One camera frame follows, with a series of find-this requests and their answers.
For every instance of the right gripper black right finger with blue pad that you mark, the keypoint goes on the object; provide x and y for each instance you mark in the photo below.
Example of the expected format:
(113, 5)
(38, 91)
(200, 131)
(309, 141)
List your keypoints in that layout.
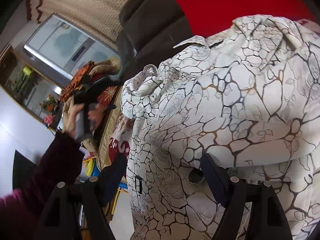
(267, 219)

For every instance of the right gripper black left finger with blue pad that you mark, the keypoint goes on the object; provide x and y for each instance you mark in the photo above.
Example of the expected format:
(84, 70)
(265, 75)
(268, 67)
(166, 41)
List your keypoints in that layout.
(60, 218)

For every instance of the white crackle-pattern coat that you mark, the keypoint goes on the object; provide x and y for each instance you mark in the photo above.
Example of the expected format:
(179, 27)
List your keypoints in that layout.
(249, 97)

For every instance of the person's left hand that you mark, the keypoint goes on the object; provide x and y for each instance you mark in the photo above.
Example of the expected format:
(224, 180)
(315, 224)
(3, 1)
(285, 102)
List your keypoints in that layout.
(95, 116)

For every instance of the red embroidered pillow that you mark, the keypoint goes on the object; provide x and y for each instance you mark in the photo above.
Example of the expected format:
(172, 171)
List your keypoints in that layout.
(107, 95)

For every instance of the orange artificial flowers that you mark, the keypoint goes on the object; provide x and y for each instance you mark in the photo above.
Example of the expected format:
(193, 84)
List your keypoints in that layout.
(50, 106)

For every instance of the orange patterned cloth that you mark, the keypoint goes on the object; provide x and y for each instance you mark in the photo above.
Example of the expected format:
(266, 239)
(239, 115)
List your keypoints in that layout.
(76, 81)

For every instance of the beige folded quilt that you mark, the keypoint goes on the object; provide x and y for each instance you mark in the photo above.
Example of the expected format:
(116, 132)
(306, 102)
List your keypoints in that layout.
(108, 67)

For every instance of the green plant yellow pot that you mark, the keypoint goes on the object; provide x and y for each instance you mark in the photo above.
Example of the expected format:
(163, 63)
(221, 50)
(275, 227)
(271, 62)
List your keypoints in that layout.
(25, 82)

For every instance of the red blanket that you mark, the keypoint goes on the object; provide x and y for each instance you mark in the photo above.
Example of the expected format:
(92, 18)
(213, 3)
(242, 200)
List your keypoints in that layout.
(208, 17)

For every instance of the window with grey frame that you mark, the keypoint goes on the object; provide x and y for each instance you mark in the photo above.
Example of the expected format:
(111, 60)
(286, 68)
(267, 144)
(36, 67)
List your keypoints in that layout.
(65, 47)

